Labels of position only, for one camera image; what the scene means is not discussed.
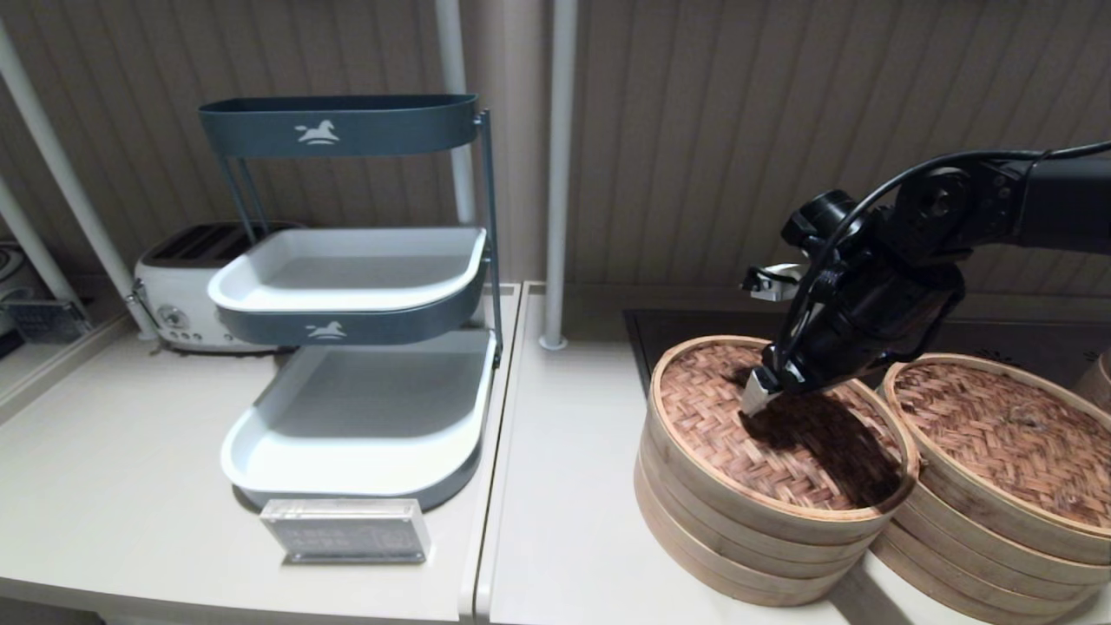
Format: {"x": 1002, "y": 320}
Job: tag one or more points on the white metal shelf pole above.
{"x": 451, "y": 52}
{"x": 52, "y": 156}
{"x": 560, "y": 174}
{"x": 26, "y": 234}

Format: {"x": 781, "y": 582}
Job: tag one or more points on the three-tier teal tray rack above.
{"x": 347, "y": 126}

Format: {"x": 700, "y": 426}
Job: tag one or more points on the small dark acrylic sign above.
{"x": 48, "y": 321}

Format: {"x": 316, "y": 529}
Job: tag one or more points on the right bamboo steamer stack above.
{"x": 1015, "y": 443}

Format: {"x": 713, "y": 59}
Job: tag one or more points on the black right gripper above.
{"x": 877, "y": 304}

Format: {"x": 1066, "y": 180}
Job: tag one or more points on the white retro toaster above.
{"x": 178, "y": 286}

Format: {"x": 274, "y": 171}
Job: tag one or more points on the black induction cooktop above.
{"x": 686, "y": 325}

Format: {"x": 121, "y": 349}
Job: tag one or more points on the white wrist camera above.
{"x": 772, "y": 282}

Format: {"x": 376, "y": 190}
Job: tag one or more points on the bamboo steamer basket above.
{"x": 955, "y": 573}
{"x": 738, "y": 564}
{"x": 1101, "y": 382}

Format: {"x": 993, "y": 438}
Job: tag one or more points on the white round kitchen appliance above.
{"x": 10, "y": 282}

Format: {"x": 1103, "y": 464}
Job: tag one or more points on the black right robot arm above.
{"x": 1068, "y": 204}

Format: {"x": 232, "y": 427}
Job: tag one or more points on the clear acrylic sign block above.
{"x": 347, "y": 529}

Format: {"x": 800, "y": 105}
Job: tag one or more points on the woven bamboo steamer lid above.
{"x": 694, "y": 408}

